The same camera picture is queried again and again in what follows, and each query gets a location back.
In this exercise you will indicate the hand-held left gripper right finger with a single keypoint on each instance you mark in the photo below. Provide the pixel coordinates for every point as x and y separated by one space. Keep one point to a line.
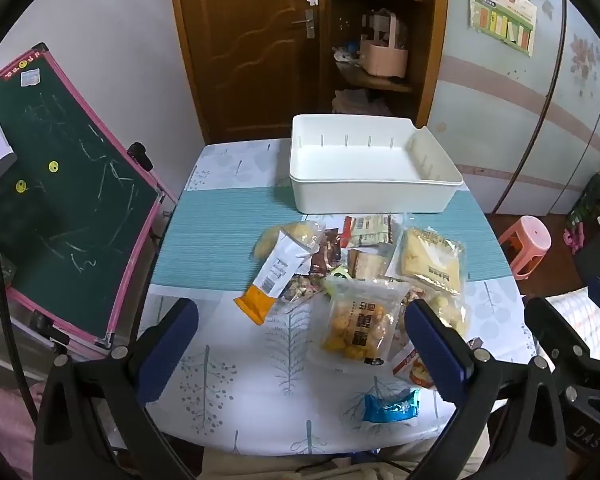
437 347

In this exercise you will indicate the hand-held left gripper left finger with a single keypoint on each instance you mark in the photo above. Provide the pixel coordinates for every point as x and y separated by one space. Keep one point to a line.
167 350

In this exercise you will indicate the red and white snack packet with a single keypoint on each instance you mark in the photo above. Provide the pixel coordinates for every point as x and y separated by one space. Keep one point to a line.
410 366

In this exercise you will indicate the clear bag of pale balls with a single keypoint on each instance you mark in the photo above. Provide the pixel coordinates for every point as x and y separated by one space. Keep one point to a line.
450 312

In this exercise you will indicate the blue snack packet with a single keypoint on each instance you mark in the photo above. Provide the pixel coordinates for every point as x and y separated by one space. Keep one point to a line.
390 407

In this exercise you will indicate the clear bag of orange crackers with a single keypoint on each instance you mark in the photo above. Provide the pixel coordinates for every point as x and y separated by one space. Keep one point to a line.
355 320

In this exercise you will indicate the yellow crackers clear packet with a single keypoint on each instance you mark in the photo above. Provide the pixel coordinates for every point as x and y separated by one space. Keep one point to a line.
432 260

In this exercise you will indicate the clear toast packet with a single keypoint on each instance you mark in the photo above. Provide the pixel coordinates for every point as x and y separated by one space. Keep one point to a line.
367 262

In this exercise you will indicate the small green snack packet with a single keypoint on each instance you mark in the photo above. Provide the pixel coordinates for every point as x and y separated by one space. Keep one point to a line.
340 274

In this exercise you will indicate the orange and white snack packet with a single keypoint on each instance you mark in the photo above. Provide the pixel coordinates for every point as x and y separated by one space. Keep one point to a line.
275 270

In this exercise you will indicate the white green biscuit packet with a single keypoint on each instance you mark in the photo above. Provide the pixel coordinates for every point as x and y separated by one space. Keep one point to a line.
367 227

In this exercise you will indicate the brown and white snack packet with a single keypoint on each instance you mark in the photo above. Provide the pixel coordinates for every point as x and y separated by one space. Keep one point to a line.
326 255

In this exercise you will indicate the clear nut mix packet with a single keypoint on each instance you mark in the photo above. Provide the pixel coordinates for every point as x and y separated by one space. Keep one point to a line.
302 291

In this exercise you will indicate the clear bag of yellow puffs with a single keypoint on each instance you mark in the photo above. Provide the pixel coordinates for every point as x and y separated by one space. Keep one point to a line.
300 232

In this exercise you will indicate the white plastic bin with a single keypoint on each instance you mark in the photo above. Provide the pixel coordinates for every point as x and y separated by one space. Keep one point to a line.
360 160

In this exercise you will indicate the checked bed blanket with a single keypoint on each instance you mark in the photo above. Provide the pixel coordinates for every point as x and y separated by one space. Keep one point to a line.
575 317

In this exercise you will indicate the pink toy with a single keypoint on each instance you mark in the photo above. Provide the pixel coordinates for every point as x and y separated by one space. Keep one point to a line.
575 239

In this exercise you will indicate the green bag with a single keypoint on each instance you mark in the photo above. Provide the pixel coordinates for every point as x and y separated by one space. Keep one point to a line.
595 200

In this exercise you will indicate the pink plastic stool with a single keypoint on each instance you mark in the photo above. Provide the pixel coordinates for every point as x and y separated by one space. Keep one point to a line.
527 232

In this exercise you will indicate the teal striped placemat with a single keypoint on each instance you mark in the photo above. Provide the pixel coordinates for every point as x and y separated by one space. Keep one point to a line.
215 240

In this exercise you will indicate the pink framed green chalkboard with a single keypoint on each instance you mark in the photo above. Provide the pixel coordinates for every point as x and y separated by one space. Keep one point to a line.
70 200

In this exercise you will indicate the black clamp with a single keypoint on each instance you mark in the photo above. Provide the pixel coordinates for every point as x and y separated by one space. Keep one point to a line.
140 155

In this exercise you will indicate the floral sliding wardrobe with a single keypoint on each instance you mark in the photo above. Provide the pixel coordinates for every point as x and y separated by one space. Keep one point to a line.
480 125

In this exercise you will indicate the folded towels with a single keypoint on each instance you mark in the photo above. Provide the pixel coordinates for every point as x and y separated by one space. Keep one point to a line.
355 102

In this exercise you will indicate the wooden corner shelf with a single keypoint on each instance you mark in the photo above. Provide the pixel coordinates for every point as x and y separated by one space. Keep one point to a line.
432 60

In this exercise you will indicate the pink basket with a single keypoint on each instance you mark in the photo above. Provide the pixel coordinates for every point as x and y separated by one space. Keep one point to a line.
382 62

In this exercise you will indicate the brown wooden door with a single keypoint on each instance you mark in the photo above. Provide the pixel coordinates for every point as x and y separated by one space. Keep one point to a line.
240 60

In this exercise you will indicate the wall poster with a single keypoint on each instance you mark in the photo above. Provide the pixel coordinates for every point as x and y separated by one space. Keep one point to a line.
500 10

